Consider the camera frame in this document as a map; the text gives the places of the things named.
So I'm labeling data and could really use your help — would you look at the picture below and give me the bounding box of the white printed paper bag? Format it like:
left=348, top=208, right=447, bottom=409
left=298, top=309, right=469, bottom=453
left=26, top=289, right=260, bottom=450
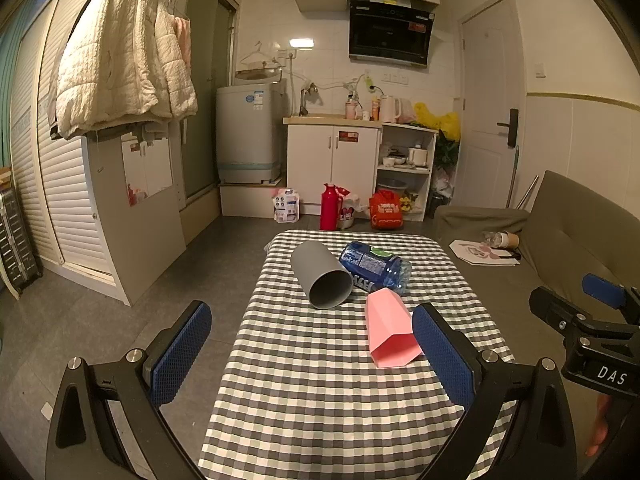
left=448, top=238, right=522, bottom=267

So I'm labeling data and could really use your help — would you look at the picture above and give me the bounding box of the blue plastic bottle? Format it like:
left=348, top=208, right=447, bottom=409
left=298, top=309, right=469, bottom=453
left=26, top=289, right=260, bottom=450
left=338, top=241, right=413, bottom=296

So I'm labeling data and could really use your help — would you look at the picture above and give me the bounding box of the black door handle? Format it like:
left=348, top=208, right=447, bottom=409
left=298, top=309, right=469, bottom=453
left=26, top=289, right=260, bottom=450
left=496, top=108, right=520, bottom=149

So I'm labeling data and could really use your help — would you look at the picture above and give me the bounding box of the red thermos flask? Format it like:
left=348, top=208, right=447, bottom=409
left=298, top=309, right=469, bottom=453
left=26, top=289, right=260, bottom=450
left=319, top=183, right=342, bottom=232

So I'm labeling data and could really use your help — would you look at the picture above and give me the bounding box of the white open shelf unit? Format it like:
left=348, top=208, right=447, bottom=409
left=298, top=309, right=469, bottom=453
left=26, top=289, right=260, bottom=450
left=374, top=122, right=440, bottom=222

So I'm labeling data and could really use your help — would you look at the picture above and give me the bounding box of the pink garment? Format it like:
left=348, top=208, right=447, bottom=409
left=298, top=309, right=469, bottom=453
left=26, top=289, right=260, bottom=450
left=172, top=14, right=193, bottom=69

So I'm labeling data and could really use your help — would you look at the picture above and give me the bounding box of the white electric kettle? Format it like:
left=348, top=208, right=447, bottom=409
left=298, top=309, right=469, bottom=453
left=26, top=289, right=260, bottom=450
left=379, top=94, right=403, bottom=124

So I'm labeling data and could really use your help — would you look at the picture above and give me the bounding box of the olive green sofa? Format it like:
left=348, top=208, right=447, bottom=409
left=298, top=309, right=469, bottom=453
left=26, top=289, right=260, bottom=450
left=432, top=169, right=640, bottom=361

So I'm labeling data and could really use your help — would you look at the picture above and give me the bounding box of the metal faucet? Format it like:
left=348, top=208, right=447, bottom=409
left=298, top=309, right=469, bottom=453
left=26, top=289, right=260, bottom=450
left=298, top=83, right=320, bottom=117

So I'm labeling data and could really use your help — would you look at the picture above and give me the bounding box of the pink faceted cup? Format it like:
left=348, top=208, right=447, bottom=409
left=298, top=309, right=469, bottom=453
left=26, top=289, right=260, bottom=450
left=365, top=287, right=425, bottom=369

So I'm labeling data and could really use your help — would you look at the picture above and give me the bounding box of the wash basin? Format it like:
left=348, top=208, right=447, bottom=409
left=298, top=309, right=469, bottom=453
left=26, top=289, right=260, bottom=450
left=234, top=67, right=282, bottom=86

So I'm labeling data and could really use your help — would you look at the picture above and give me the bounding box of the metal pole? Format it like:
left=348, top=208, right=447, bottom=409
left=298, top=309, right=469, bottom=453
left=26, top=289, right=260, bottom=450
left=517, top=174, right=540, bottom=211

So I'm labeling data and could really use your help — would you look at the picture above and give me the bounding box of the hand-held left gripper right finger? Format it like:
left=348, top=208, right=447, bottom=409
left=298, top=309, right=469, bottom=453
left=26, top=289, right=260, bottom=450
left=412, top=302, right=594, bottom=480

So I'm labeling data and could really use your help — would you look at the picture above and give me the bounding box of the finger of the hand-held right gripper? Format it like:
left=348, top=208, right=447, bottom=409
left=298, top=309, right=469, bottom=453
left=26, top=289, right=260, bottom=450
left=582, top=273, right=640, bottom=324
left=528, top=286, right=601, bottom=335

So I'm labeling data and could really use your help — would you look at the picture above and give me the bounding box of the white platform step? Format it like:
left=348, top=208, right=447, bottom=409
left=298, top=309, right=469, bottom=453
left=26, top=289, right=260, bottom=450
left=218, top=179, right=289, bottom=219

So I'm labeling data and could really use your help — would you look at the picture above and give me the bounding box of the checkered tablecloth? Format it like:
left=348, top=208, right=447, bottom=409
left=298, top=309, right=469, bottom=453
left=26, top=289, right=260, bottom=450
left=197, top=229, right=516, bottom=480

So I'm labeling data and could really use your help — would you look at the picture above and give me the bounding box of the pink cartoon print bag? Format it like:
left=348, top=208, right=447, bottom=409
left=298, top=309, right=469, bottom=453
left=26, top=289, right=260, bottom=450
left=337, top=187, right=369, bottom=231

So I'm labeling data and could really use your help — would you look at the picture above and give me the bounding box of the green mop handle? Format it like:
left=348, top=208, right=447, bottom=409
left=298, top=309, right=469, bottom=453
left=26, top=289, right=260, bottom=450
left=504, top=144, right=522, bottom=210

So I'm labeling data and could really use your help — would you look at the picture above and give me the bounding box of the person's right hand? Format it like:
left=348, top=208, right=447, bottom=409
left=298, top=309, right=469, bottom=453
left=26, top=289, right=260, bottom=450
left=585, top=393, right=619, bottom=457

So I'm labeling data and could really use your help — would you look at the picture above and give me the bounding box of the white washing machine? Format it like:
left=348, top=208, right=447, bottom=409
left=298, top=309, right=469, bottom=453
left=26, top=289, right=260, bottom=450
left=215, top=84, right=287, bottom=185

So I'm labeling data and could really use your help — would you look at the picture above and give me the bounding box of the white louvred wardrobe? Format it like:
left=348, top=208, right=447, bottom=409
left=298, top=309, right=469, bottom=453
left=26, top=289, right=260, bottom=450
left=9, top=0, right=187, bottom=307

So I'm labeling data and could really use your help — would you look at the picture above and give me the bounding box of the green plant bundle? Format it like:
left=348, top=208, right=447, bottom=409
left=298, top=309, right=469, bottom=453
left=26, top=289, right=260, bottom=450
left=434, top=132, right=461, bottom=171

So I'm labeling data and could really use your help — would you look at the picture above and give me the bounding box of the grey cup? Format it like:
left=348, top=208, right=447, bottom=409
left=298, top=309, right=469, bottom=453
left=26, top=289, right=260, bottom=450
left=290, top=240, right=353, bottom=310

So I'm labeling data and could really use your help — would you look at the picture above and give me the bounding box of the wire clothes hanger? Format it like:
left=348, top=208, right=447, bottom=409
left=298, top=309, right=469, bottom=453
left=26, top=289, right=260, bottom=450
left=237, top=40, right=284, bottom=69

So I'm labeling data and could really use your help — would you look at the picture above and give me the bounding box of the black range hood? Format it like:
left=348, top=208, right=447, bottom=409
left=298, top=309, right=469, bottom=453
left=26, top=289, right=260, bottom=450
left=348, top=0, right=437, bottom=69

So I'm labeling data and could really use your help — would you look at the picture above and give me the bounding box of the detergent refill pouch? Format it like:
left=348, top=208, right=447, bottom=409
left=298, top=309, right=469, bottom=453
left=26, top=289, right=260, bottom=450
left=272, top=188, right=301, bottom=224

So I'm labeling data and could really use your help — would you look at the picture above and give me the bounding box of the white kitchen counter cabinet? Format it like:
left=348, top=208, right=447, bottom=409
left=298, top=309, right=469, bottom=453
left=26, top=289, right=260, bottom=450
left=282, top=115, right=384, bottom=219

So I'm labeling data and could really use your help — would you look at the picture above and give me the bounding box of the red shopping bag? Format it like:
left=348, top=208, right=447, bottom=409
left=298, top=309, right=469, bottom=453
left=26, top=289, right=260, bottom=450
left=368, top=189, right=405, bottom=231

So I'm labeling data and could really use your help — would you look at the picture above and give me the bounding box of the glass shower door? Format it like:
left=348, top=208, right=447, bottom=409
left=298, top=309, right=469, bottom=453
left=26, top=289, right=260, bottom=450
left=182, top=0, right=240, bottom=206

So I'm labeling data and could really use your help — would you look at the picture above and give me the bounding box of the teal curtain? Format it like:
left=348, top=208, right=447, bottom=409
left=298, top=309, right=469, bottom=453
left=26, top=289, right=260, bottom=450
left=0, top=20, right=28, bottom=173

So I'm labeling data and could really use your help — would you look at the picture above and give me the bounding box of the white door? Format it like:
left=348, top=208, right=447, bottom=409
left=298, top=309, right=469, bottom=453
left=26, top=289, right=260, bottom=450
left=457, top=0, right=521, bottom=209

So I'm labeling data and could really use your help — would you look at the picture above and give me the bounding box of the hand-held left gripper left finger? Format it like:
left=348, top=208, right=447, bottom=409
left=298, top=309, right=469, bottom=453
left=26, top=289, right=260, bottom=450
left=46, top=300, right=213, bottom=480

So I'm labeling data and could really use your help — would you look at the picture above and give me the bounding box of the white puffer jacket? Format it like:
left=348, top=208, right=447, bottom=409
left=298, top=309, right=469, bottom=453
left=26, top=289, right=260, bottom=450
left=54, top=0, right=199, bottom=141

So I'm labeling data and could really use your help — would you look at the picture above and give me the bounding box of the yellow plastic bag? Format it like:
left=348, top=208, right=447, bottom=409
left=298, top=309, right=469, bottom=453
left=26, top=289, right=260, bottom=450
left=413, top=102, right=462, bottom=144

